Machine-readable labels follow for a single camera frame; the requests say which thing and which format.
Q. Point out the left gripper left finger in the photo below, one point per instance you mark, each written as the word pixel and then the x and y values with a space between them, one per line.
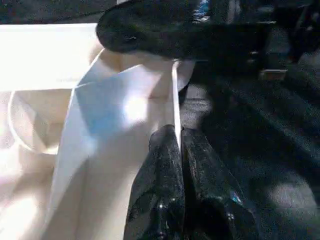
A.
pixel 160 200

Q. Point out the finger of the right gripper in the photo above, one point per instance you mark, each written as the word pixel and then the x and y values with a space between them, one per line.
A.
pixel 160 30

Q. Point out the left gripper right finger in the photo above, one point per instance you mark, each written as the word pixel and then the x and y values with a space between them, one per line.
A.
pixel 215 210

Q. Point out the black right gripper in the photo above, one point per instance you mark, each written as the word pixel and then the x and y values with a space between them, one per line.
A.
pixel 280 35

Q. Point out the white plastic table top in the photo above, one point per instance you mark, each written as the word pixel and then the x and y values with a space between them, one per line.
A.
pixel 60 125

